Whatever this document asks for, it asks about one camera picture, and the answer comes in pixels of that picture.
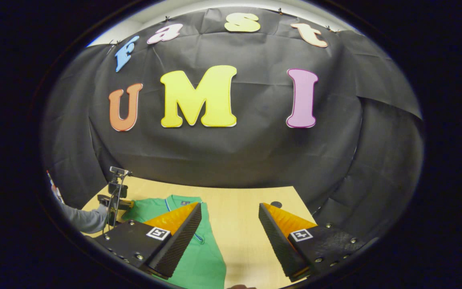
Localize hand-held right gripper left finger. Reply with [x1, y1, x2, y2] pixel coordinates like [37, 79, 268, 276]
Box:
[95, 202, 203, 278]

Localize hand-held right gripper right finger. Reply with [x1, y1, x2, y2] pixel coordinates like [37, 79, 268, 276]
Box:
[258, 203, 366, 281]

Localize green T-shirt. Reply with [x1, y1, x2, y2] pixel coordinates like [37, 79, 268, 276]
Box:
[121, 195, 227, 289]

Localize white and red clutter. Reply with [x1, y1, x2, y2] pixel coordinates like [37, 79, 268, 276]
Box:
[46, 170, 66, 205]

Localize black backdrop cloth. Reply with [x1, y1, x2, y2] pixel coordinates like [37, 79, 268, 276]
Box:
[41, 6, 424, 241]

